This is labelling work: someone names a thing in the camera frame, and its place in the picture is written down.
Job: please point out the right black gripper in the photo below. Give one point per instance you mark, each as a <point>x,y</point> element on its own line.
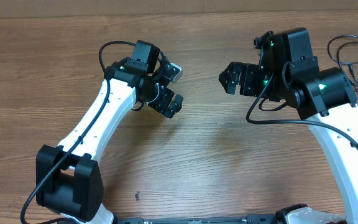
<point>242,79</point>

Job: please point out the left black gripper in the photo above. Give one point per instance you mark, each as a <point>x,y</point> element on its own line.
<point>163,106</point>

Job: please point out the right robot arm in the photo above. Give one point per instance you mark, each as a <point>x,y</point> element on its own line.
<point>325,100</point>

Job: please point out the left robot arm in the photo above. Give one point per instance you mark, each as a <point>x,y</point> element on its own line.
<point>68,178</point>

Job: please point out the cardboard back panel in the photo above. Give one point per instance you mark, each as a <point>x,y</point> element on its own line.
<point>67,8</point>

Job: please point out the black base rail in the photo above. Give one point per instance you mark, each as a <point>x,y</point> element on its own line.
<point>248,219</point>

